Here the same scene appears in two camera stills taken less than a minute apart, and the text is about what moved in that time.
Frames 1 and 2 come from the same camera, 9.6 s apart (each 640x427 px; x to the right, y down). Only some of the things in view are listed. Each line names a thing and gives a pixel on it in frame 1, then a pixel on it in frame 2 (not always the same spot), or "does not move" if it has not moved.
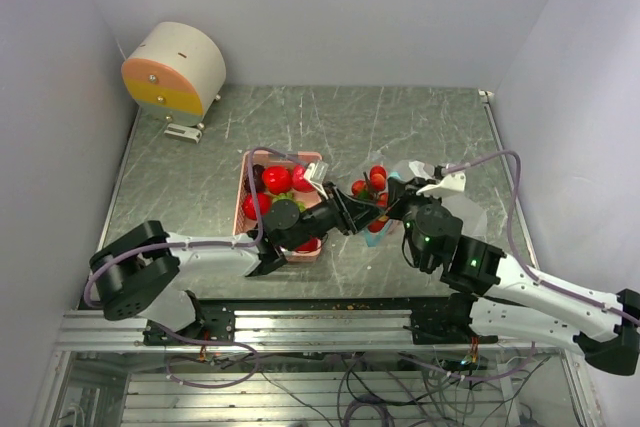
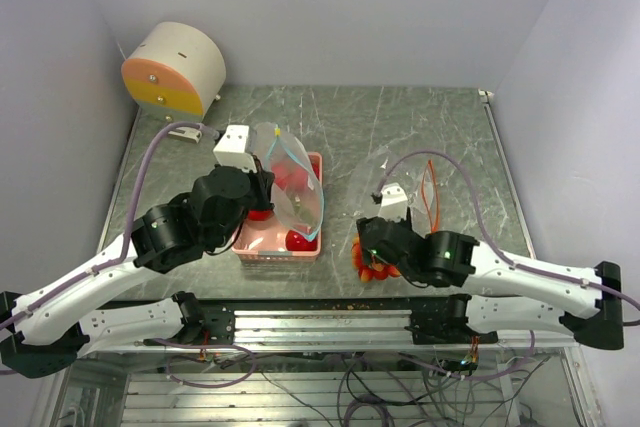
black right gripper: (397, 187) -> (363, 221)
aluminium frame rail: (336, 330) does not move
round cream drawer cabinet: (176, 71) does not move
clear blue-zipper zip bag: (375, 182) -> (296, 189)
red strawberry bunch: (373, 190) -> (366, 271)
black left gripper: (356, 217) -> (262, 181)
